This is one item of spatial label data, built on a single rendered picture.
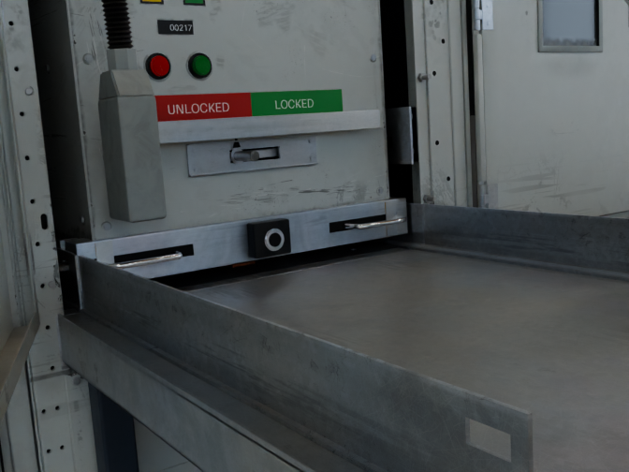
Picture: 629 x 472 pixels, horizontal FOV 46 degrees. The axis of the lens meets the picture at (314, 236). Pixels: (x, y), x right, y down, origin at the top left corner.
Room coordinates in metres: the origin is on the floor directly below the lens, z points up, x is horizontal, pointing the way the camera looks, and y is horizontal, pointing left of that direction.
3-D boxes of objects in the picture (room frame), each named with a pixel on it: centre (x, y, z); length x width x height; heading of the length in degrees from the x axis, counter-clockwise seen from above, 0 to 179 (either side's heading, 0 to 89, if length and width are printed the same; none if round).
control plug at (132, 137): (0.90, 0.21, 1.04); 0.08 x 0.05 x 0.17; 34
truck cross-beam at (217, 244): (1.09, 0.08, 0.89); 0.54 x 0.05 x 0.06; 124
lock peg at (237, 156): (1.04, 0.09, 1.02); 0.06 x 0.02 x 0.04; 34
